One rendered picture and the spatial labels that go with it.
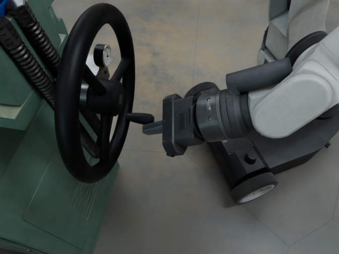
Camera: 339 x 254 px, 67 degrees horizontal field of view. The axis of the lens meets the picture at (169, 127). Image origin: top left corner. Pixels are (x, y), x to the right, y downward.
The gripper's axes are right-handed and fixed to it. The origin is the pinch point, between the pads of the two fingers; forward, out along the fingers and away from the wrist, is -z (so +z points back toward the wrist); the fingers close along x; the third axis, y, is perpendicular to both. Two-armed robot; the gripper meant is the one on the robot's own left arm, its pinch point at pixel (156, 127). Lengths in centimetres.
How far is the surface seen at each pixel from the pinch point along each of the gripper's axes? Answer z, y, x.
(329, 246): 24, -91, -30
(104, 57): -18.3, -0.8, 23.5
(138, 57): -65, -72, 80
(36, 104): -6.6, 21.7, -1.2
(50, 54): -3.0, 22.9, 5.4
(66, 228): -39.7, -11.9, -21.2
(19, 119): -6.0, 23.9, -4.4
